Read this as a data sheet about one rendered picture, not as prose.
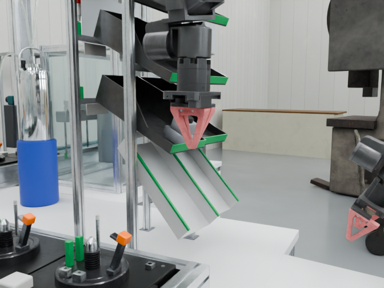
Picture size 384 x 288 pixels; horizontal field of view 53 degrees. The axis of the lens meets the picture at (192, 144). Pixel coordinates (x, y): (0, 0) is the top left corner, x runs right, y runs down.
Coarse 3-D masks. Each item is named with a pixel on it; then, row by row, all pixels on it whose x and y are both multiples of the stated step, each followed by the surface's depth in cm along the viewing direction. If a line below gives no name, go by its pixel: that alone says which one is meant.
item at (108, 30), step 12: (108, 12) 98; (108, 24) 95; (120, 24) 93; (144, 24) 105; (96, 36) 98; (108, 36) 95; (120, 36) 93; (120, 48) 93; (144, 60) 89; (156, 72) 88; (168, 72) 86
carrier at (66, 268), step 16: (96, 224) 80; (80, 240) 77; (80, 256) 77; (96, 256) 74; (112, 256) 80; (128, 256) 85; (16, 272) 73; (48, 272) 77; (64, 272) 71; (80, 272) 70; (96, 272) 73; (112, 272) 71; (128, 272) 75; (144, 272) 77; (160, 272) 77
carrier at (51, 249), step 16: (16, 208) 91; (0, 224) 84; (16, 224) 91; (0, 240) 84; (16, 240) 89; (32, 240) 89; (48, 240) 94; (64, 240) 94; (0, 256) 80; (16, 256) 81; (32, 256) 84; (48, 256) 85; (64, 256) 86; (0, 272) 77; (32, 272) 78
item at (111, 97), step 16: (112, 80) 101; (144, 80) 107; (96, 96) 100; (112, 96) 97; (144, 96) 108; (160, 96) 104; (112, 112) 98; (144, 112) 105; (160, 112) 105; (144, 128) 92; (160, 128) 99; (160, 144) 89
